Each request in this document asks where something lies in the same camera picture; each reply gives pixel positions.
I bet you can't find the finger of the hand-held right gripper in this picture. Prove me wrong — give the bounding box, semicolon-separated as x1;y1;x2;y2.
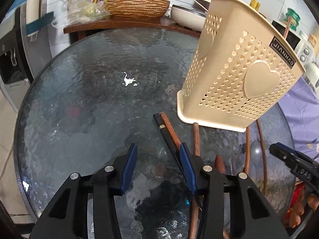
269;142;302;173

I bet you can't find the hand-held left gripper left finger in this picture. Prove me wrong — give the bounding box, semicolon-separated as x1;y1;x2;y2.
29;143;138;239

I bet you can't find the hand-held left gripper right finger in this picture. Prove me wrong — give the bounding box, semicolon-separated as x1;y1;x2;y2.
179;142;286;239

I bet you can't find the brown wooden chopstick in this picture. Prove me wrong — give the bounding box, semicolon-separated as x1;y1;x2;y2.
244;126;251;173
188;122;202;239
257;119;269;195
159;112;182;152
284;17;293;40

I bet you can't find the black chopstick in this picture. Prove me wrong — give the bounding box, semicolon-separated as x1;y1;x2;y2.
153;113;186;175

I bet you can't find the beige perforated utensil holder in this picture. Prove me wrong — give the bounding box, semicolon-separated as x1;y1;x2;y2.
176;0;306;133

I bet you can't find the person's right hand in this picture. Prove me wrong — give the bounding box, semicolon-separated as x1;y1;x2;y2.
289;194;319;229

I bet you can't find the purple floral cloth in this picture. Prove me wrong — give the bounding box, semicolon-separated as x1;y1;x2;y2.
277;76;319;160

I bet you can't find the white kettle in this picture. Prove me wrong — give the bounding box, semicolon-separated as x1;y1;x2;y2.
305;62;319;87

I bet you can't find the white microwave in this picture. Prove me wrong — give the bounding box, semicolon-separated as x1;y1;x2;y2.
272;20;315;66

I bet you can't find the stack of green cans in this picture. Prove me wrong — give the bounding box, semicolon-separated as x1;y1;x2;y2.
283;8;301;31

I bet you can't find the cream pot with glass lid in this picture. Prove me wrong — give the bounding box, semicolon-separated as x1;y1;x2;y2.
171;4;207;31

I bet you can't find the woven basket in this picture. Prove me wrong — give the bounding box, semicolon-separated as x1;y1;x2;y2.
106;0;170;19

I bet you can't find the white water dispenser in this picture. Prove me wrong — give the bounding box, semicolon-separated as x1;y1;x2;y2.
0;7;34;112

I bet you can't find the clear plastic bag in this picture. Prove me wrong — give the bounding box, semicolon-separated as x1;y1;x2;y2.
52;0;111;28

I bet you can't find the white and teal wall holder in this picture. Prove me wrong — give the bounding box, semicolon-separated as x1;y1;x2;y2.
25;0;55;41

